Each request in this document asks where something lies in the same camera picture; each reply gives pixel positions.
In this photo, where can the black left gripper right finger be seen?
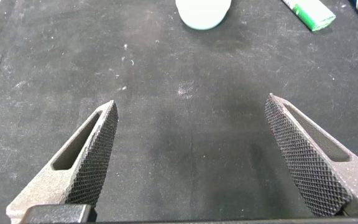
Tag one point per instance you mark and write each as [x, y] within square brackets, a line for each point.
[306, 168]

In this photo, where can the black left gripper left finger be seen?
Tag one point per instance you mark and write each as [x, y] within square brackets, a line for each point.
[85, 174]

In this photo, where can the black table cloth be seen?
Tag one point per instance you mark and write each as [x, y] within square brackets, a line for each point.
[182, 124]

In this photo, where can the green chewing gum pack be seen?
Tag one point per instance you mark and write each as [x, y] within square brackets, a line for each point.
[314, 14]

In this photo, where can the pale teal mug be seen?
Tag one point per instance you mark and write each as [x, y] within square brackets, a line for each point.
[202, 14]

